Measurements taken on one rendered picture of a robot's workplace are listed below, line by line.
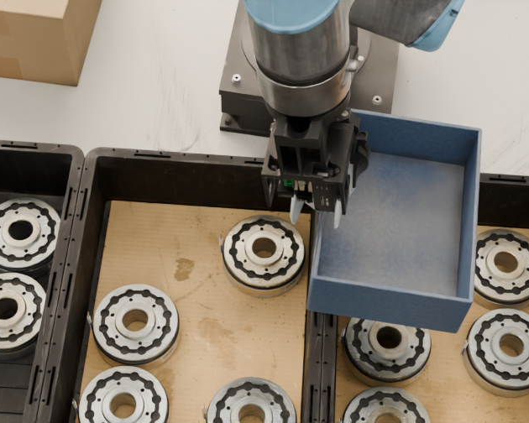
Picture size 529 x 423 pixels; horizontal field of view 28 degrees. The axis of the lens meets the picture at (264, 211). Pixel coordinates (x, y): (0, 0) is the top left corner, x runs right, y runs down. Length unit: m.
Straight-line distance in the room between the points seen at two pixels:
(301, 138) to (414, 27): 0.56
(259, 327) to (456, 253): 0.31
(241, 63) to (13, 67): 0.36
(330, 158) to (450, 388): 0.47
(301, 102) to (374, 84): 0.72
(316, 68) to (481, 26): 1.00
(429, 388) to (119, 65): 0.73
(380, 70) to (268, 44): 0.78
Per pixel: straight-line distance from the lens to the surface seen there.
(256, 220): 1.33
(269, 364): 1.28
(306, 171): 0.89
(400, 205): 1.11
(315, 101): 0.82
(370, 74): 1.55
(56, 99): 1.66
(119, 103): 1.64
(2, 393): 1.29
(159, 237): 1.35
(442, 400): 1.28
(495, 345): 1.28
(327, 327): 1.19
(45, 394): 1.17
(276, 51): 0.78
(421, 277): 1.07
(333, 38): 0.78
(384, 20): 1.39
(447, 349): 1.31
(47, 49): 1.61
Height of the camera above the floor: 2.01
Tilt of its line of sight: 59 degrees down
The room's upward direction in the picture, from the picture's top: 3 degrees clockwise
